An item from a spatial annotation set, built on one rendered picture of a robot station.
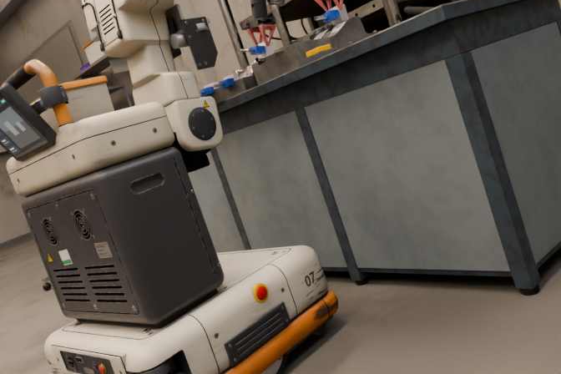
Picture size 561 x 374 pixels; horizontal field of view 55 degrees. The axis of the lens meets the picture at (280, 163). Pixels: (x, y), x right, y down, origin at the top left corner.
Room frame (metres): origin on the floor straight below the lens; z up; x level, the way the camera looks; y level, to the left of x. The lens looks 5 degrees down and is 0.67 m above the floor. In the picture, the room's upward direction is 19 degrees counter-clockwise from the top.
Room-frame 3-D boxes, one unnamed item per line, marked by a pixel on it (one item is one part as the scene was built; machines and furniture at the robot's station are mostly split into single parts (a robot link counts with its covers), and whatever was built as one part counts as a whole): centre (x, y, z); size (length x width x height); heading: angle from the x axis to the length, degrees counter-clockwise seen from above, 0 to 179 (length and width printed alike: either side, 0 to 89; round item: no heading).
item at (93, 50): (7.66, 1.78, 2.31); 0.47 x 0.39 x 0.26; 45
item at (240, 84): (2.37, -0.01, 0.85); 0.50 x 0.26 x 0.11; 145
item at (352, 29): (2.14, -0.29, 0.87); 0.50 x 0.26 x 0.14; 128
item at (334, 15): (1.86, -0.32, 0.93); 0.13 x 0.05 x 0.05; 127
